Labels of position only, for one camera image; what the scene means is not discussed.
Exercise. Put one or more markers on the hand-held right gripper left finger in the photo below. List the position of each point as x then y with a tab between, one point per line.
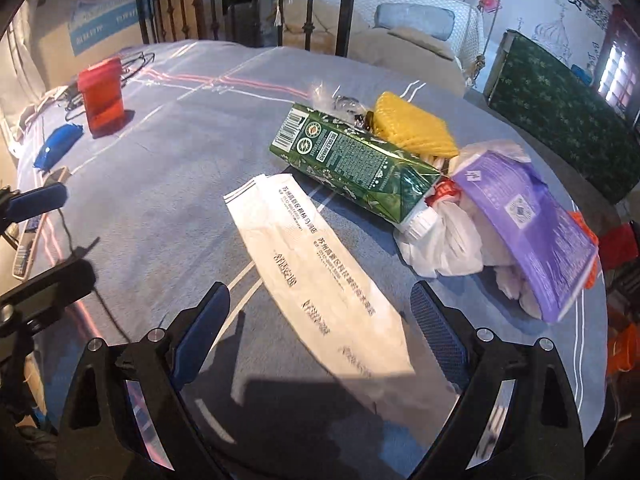
200	332

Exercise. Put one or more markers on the pink hanging ornament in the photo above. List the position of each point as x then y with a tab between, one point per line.
489	1

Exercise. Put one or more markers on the green drink carton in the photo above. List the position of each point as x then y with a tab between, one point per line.
345	160

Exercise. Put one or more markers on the grey remote control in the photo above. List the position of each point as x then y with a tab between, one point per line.
27	255

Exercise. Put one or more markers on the clear plastic wrapper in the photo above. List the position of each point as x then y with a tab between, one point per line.
325	95

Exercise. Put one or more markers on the white paper bag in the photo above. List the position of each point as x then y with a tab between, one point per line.
310	265

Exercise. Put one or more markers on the grey-blue pillow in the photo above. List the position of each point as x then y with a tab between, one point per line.
415	21

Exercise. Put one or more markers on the red plastic container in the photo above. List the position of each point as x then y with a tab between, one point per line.
102	105

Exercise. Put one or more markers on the red plastic stool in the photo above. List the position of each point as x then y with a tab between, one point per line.
620	246

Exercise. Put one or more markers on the black iron bed frame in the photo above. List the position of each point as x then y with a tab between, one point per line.
345	10

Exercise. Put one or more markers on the red window frame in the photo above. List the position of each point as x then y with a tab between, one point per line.
617	60

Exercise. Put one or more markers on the white tissue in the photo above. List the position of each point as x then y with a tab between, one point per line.
515	290

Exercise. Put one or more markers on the blue striped bed sheet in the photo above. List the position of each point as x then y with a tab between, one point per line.
175	170

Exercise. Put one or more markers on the blue pouch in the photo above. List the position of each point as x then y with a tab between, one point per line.
57	145

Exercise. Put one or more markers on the red crumpled wrapper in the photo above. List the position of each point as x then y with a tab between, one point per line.
445	192

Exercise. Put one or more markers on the orange bucket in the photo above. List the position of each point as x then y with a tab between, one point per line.
626	350

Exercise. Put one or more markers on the white plastic bag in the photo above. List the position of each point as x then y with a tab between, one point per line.
450	240

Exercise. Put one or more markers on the wall mural with domes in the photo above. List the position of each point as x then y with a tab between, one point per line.
555	25

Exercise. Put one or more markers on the green patterned cabinet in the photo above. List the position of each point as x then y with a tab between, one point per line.
560	110

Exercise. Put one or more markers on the purple packet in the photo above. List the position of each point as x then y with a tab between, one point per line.
525	220

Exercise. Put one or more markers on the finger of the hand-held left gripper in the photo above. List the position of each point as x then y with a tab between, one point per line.
50	295
37	201

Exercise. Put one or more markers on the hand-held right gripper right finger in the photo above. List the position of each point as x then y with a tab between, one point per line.
440	335

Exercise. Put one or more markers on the cardboard box with blue label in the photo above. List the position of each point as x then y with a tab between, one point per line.
100	30

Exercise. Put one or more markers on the white bedding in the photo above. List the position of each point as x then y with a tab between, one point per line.
35	110

